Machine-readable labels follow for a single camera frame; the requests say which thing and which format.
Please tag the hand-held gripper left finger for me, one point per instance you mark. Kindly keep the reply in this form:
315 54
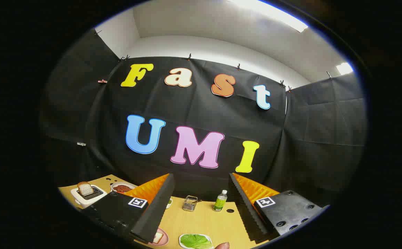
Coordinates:
159 211

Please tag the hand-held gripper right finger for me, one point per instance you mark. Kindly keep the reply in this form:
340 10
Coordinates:
246 211

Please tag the green lettuce leaf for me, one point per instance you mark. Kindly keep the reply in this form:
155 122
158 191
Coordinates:
195 241

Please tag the thick white bread slice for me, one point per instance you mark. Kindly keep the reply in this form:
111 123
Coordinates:
85 189

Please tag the white divided dish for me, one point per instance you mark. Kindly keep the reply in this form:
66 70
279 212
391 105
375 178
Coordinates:
169 204

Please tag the thin toasted bread slice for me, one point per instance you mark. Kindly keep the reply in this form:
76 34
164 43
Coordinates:
158 237

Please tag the green drink bottle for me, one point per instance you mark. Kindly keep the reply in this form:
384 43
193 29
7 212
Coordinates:
219 203

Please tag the pink round plate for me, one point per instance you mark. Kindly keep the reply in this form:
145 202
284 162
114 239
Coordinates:
165 238

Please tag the white rounded plate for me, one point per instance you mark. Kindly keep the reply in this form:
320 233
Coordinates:
180 241

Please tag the grey round plate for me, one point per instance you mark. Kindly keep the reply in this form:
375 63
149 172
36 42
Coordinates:
131 185

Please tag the brown steak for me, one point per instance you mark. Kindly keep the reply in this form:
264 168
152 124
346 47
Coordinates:
122 188

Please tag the white toaster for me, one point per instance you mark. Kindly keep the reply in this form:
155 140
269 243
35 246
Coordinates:
75 194

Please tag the black backdrop cloth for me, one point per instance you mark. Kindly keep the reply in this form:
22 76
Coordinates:
187 110

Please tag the small ceiling light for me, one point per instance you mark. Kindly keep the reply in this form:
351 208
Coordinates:
344 68

